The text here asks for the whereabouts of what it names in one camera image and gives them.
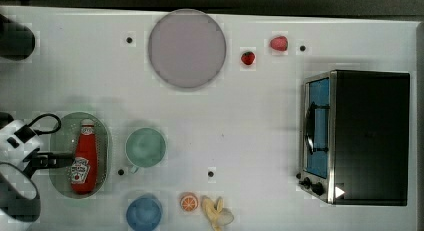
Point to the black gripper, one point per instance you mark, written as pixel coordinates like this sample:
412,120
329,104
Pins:
37,161

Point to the red plush ketchup bottle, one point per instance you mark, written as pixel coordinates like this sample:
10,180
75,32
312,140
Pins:
83,171

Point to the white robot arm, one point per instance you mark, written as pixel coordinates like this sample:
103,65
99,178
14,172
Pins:
21,157

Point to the green oval strainer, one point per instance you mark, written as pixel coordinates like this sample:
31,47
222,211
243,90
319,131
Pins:
66,140

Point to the green mug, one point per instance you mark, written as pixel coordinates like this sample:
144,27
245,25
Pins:
145,148

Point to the blue bowl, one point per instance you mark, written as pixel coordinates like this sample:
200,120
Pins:
144,213

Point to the black cylinder upper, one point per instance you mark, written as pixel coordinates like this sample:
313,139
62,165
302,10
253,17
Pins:
17,42

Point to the orange slice toy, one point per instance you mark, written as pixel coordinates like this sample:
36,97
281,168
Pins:
189,202

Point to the grey round plate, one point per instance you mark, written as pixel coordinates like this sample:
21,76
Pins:
187,48

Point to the peeled banana toy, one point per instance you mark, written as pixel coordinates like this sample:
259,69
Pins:
215,212

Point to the dark red strawberry toy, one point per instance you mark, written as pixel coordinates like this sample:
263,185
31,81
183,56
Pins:
248,58

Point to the pink strawberry toy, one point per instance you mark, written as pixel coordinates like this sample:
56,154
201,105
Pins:
279,43

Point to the black toaster oven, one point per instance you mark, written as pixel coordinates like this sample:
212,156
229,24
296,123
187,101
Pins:
355,137

